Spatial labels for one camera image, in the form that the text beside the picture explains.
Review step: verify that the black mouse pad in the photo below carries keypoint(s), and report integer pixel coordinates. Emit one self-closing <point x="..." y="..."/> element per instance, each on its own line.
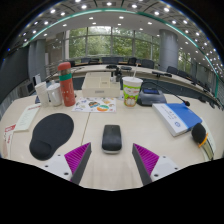
<point x="51" y="133"/>

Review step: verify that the white lidded mug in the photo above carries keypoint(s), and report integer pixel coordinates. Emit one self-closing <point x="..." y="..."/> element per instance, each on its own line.
<point x="55" y="95"/>

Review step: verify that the colourful sticker sheet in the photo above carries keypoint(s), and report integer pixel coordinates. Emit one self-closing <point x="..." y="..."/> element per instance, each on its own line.
<point x="95" y="105"/>

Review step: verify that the black computer mouse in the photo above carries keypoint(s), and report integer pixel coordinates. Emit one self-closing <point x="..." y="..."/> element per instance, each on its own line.
<point x="111" y="138"/>

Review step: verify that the red thermos bottle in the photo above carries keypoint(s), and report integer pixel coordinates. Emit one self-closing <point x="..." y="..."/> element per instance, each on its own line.
<point x="67" y="88"/>

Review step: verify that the white desk organizer box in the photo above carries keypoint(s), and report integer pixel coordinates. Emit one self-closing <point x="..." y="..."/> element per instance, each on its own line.
<point x="100" y="90"/>

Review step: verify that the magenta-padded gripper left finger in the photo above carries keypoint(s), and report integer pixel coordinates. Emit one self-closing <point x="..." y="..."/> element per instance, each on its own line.
<point x="76" y="158"/>

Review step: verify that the long curved conference table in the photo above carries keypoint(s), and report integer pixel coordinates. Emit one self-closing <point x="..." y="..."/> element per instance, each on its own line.
<point x="96" y="68"/>

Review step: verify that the white sheet with red header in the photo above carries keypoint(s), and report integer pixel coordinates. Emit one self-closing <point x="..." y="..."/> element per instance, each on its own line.
<point x="26" y="117"/>

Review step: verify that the white paper cup stack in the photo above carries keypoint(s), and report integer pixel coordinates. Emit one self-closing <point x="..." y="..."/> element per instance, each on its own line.
<point x="42" y="95"/>

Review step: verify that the dark office chairs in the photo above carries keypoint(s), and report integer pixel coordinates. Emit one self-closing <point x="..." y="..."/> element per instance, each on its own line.
<point x="146" y="63"/>

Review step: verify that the blue and white book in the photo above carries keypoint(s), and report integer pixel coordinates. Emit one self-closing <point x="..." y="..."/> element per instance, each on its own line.
<point x="175" y="118"/>

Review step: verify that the printed paper cup with straw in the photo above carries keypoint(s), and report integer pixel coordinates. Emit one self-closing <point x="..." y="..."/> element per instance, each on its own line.
<point x="132" y="91"/>

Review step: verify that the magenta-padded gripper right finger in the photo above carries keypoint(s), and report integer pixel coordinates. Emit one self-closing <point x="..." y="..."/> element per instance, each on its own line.
<point x="148" y="160"/>

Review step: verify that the red and white leaflet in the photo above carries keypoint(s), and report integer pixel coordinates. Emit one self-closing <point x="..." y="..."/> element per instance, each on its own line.
<point x="9" y="136"/>

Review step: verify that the round ceiling lights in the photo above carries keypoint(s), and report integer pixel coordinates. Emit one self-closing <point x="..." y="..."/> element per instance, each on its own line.
<point x="109" y="4"/>

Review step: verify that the small white standing board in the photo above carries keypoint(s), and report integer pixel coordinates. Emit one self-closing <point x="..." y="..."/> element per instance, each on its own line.
<point x="36" y="79"/>

